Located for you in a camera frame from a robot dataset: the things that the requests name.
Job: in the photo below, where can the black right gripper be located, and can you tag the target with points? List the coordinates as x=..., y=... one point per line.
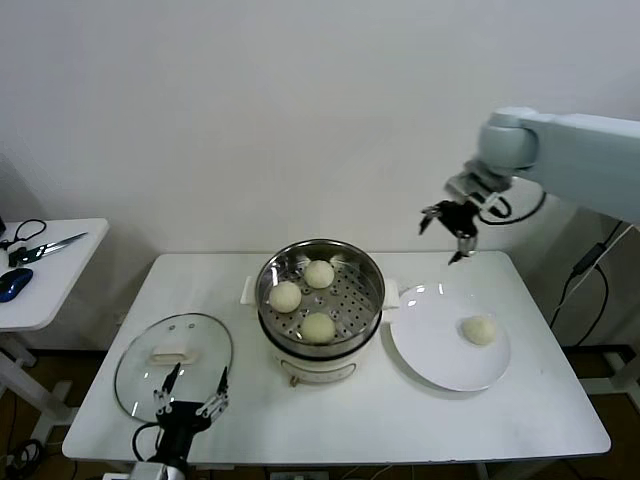
x=460, y=217

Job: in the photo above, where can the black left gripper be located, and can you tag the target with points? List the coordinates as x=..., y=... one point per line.
x=182, y=422

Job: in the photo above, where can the white steamed baozi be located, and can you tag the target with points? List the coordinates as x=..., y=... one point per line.
x=318, y=327
x=320, y=273
x=285, y=296
x=478, y=330

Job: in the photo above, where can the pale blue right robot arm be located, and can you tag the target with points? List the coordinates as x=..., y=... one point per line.
x=575, y=150

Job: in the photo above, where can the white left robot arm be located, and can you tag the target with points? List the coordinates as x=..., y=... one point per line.
x=150, y=472

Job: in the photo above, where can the perforated steel steamer basket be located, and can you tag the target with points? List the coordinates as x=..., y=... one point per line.
x=350, y=295

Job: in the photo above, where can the white round plate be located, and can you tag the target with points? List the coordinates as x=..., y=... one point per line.
x=430, y=340

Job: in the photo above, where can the white electric cooker pot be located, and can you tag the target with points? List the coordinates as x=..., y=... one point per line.
x=320, y=371

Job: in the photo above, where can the white power strip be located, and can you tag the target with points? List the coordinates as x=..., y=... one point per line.
x=305, y=476

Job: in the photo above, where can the white side table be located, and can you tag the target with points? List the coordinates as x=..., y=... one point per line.
x=65, y=280

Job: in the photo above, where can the white shelf stand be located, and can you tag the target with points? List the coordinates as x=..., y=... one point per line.
x=612, y=280

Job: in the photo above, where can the blue computer mouse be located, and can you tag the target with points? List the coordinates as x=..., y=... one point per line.
x=12, y=285

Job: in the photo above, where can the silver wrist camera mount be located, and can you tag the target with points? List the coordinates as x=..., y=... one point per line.
x=472, y=185

